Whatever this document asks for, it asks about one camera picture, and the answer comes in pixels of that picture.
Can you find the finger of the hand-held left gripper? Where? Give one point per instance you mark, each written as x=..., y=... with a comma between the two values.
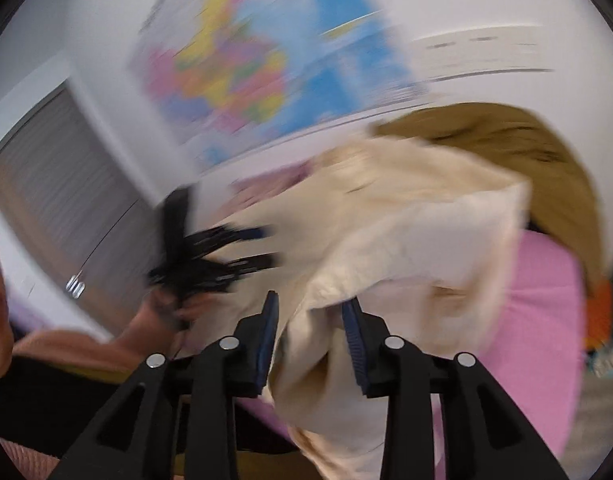
x=256, y=262
x=246, y=234

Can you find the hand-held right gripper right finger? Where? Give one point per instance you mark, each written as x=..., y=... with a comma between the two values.
x=354, y=342

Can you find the orange cloth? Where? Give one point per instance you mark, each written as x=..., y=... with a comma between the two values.
x=602, y=310

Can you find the cream garment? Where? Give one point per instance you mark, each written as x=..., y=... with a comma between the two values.
x=411, y=220

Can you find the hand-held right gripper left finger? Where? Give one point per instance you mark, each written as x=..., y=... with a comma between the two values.
x=266, y=345

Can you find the teal plastic basket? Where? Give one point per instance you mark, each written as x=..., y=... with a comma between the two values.
x=606, y=360

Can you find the olive brown garment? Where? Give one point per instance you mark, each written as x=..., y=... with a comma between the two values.
x=536, y=160

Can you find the person's left forearm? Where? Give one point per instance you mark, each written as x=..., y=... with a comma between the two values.
x=71, y=347

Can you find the pink bed sheet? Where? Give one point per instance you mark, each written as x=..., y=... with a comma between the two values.
x=526, y=335

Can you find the person's dark clothing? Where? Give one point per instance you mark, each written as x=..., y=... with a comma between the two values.
x=41, y=405

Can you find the grey brown door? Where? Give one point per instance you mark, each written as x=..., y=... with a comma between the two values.
x=61, y=185

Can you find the person's left hand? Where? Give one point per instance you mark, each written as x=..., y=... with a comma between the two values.
x=159, y=312

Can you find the colourful wall map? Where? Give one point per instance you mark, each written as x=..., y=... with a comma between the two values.
x=266, y=70

